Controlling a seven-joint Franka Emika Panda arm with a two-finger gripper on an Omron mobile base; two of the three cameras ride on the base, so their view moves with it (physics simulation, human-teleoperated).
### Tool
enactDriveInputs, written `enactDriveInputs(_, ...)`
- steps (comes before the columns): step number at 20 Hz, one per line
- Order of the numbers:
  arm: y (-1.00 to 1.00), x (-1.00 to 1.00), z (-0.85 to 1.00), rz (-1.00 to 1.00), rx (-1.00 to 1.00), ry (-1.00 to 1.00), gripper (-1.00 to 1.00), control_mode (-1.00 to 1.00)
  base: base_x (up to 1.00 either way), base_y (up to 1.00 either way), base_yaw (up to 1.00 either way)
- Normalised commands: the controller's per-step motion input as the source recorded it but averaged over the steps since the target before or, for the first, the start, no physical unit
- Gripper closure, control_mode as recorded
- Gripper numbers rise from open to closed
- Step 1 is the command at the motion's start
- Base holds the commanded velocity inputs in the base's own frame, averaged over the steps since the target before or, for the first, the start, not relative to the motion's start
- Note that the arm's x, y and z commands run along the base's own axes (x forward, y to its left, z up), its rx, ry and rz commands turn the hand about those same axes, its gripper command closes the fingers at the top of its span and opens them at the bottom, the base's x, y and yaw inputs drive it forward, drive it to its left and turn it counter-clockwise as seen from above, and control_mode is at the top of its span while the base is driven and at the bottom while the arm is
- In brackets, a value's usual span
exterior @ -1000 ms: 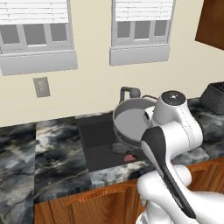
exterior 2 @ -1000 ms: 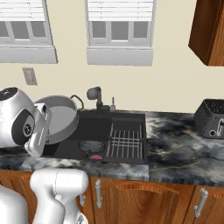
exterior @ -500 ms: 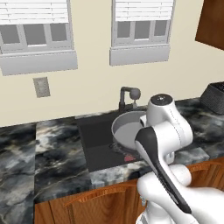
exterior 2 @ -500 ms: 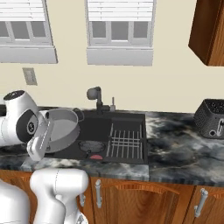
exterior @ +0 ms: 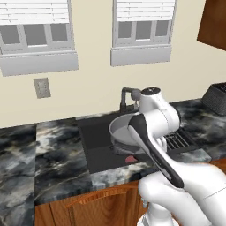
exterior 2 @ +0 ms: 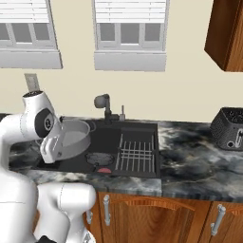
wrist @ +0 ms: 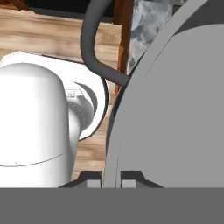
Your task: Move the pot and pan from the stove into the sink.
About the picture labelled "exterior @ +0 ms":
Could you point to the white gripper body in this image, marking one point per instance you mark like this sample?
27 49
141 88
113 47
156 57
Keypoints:
162 144

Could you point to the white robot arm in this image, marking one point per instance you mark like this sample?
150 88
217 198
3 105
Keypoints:
160 109

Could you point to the silver metal pot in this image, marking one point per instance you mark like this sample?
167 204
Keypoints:
120 129

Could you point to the dark sink tap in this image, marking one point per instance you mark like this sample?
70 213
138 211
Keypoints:
126 93

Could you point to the black kitchen sink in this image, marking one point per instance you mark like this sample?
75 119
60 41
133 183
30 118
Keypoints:
97 141

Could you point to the dark drain rack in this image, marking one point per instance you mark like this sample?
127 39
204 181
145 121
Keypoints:
176 140

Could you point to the small red object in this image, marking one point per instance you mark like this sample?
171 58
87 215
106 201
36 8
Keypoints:
130 159

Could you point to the brown base cupboard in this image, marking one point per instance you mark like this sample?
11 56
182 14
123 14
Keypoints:
219 164

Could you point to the brown cupboard door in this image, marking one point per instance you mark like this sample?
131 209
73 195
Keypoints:
100 212

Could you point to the narrow window with blind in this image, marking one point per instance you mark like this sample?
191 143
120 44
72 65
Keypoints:
142 29

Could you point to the narrow brown cupboard front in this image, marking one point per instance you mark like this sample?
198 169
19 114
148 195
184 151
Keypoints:
42 214

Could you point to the wide window with blind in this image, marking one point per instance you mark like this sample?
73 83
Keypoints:
35 35

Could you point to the brown wall cupboard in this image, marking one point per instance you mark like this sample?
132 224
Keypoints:
214 22

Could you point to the grey wall switch plate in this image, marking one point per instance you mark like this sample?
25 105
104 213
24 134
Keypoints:
42 88

